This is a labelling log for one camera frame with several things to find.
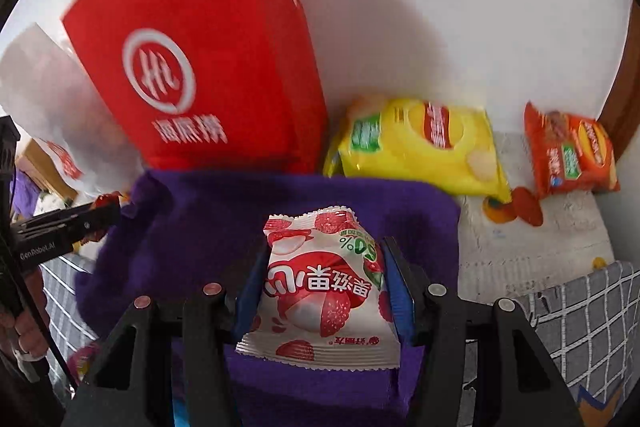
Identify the white plastic bag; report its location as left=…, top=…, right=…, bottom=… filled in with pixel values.
left=0, top=23, right=146, bottom=198

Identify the grey checkered bedsheet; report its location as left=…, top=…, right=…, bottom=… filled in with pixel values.
left=37, top=252, right=640, bottom=427

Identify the white fruit-print sheet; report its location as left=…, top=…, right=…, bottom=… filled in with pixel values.
left=457, top=132, right=616, bottom=303

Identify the orange chip bag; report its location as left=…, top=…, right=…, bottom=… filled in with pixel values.
left=523, top=102, right=621, bottom=200

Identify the small red snack packet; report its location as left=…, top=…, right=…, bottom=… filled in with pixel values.
left=95, top=191, right=126, bottom=210

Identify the purple towel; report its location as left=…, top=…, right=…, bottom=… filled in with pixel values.
left=75, top=169, right=462, bottom=427

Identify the red paper bag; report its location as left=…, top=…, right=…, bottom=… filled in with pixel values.
left=61, top=0, right=328, bottom=175

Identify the yellow chip bag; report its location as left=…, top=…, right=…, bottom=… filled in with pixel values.
left=322, top=97, right=513, bottom=204

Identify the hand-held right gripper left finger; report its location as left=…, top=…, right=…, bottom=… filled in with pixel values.
left=60, top=243, right=273, bottom=427

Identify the brown cardboard box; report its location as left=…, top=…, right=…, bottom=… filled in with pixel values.
left=15, top=137, right=78, bottom=202

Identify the white red lychee snack packet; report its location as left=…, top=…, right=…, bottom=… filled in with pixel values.
left=235, top=206, right=402, bottom=370

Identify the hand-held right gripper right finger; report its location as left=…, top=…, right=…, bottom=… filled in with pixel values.
left=382, top=236, right=586, bottom=427

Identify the brown wooden frame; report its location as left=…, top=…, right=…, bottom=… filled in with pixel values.
left=597, top=0, right=640, bottom=162

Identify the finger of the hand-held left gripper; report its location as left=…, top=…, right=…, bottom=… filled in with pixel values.
left=12, top=203, right=121, bottom=253

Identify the person's left hand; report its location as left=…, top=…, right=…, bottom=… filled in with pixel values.
left=0, top=272, right=51, bottom=360

